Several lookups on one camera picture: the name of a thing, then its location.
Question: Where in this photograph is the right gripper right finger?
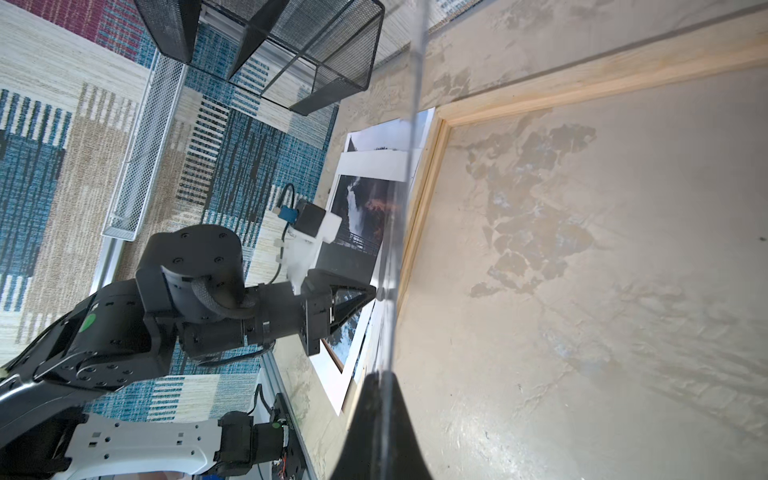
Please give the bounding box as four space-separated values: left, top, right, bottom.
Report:
389 374 433 480

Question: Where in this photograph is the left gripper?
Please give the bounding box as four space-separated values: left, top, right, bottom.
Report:
301 269 377 357

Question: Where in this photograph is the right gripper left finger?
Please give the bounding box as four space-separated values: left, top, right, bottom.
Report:
330 373 382 480

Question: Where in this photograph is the wooden picture frame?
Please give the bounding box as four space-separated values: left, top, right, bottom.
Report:
395 11 767 443

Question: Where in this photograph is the clear acrylic sheet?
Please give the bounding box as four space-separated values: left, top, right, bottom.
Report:
337 1 431 479

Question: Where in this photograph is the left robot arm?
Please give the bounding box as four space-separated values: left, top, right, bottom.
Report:
1 225 375 479

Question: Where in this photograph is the waterfall photo with white border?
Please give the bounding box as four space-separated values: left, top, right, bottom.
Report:
311 149 408 415

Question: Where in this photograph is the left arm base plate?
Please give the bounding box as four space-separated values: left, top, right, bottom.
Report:
266 393 317 480

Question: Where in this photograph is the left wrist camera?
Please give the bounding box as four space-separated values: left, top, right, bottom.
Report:
273 199 342 294

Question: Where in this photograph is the black wire shelf rack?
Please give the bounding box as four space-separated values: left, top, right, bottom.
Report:
135 1 385 116

